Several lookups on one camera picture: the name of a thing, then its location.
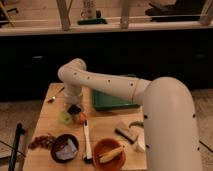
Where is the metal spoon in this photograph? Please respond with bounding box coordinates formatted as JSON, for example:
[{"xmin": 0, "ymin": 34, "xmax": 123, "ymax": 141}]
[{"xmin": 47, "ymin": 87, "xmax": 64, "ymax": 103}]

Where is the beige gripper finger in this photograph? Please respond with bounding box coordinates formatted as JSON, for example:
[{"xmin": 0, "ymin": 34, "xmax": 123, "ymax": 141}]
[
  {"xmin": 78, "ymin": 104, "xmax": 84, "ymax": 113},
  {"xmin": 64, "ymin": 103, "xmax": 70, "ymax": 113}
]

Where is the brown wooden block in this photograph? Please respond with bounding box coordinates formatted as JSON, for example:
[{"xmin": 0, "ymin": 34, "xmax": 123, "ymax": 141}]
[{"xmin": 115, "ymin": 122, "xmax": 138, "ymax": 144}]

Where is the black floor cable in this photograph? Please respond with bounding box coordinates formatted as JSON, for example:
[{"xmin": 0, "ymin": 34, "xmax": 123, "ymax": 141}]
[{"xmin": 199, "ymin": 139, "xmax": 213, "ymax": 154}]

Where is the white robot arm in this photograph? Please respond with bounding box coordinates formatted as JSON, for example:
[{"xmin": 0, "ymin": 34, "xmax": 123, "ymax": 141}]
[{"xmin": 58, "ymin": 58, "xmax": 203, "ymax": 171}]

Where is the green base plate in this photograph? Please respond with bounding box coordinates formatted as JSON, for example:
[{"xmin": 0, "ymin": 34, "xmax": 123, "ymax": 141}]
[{"xmin": 77, "ymin": 18, "xmax": 108, "ymax": 25}]

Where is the dark red bowl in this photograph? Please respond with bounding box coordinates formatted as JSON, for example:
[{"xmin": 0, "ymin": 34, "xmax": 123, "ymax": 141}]
[{"xmin": 51, "ymin": 134, "xmax": 79, "ymax": 163}]

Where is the orange bowl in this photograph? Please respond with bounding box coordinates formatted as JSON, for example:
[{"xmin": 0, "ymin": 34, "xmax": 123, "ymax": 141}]
[{"xmin": 93, "ymin": 138, "xmax": 126, "ymax": 171}]

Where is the green cucumber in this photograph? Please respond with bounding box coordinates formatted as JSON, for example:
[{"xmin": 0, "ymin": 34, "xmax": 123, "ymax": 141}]
[{"xmin": 129, "ymin": 121, "xmax": 144, "ymax": 128}]

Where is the clear plastic cup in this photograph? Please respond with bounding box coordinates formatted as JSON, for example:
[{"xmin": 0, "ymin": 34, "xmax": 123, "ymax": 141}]
[{"xmin": 136, "ymin": 133, "xmax": 145, "ymax": 153}]

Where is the green plastic tray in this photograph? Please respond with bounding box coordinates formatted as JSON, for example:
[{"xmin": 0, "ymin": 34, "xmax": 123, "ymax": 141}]
[{"xmin": 91, "ymin": 89, "xmax": 139, "ymax": 111}]

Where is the white handled knife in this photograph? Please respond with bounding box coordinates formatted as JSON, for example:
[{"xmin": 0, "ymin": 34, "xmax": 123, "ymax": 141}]
[{"xmin": 83, "ymin": 121, "xmax": 92, "ymax": 164}]

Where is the yellow corn cob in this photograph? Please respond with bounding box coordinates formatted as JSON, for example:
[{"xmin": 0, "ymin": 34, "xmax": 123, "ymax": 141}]
[{"xmin": 99, "ymin": 146, "xmax": 124, "ymax": 163}]

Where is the black stand pole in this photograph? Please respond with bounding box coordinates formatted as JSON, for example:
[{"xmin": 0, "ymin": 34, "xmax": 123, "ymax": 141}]
[{"xmin": 8, "ymin": 123, "xmax": 25, "ymax": 171}]

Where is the small metal cup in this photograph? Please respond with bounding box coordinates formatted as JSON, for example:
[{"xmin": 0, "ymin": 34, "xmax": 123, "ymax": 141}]
[{"xmin": 69, "ymin": 105, "xmax": 80, "ymax": 115}]

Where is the crumpled grey cloth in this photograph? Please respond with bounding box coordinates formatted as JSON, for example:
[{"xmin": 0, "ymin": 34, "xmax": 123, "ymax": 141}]
[{"xmin": 56, "ymin": 139, "xmax": 78, "ymax": 160}]

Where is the light green plastic cup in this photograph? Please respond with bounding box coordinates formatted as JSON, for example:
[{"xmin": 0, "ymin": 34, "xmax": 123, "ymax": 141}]
[{"xmin": 59, "ymin": 111, "xmax": 73, "ymax": 125}]

